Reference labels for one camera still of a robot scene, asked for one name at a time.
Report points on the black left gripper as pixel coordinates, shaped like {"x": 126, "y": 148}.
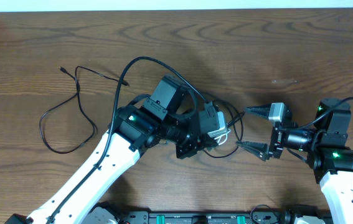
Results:
{"x": 199, "y": 143}

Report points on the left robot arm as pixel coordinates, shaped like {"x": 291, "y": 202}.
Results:
{"x": 133, "y": 131}

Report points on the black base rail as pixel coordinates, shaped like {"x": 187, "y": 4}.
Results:
{"x": 106, "y": 213}

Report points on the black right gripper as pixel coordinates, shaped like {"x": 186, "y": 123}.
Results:
{"x": 261, "y": 150}

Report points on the clear tape piece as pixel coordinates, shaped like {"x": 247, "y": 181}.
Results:
{"x": 284, "y": 81}

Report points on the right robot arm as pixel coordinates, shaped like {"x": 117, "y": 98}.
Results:
{"x": 323, "y": 139}

